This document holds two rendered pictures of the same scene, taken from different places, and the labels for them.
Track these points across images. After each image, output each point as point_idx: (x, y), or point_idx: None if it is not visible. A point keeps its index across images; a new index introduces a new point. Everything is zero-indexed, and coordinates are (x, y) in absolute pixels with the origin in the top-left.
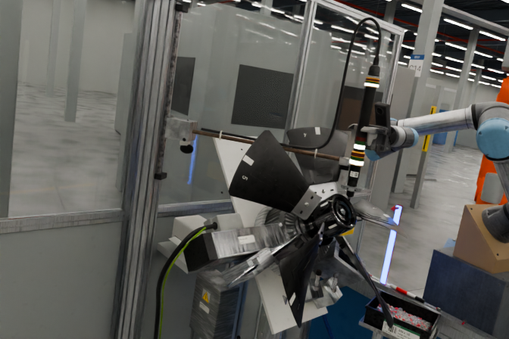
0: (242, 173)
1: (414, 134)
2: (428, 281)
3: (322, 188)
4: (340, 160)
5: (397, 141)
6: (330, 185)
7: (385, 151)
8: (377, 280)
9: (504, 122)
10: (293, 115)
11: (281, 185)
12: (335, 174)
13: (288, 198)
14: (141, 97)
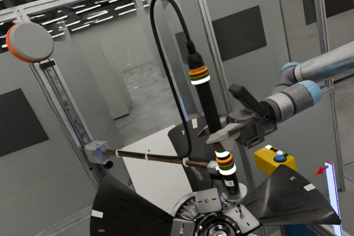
0: (96, 228)
1: (311, 91)
2: None
3: (205, 196)
4: (207, 169)
5: (281, 118)
6: (212, 192)
7: (263, 140)
8: (333, 227)
9: None
10: (219, 71)
11: (141, 225)
12: None
13: (157, 233)
14: None
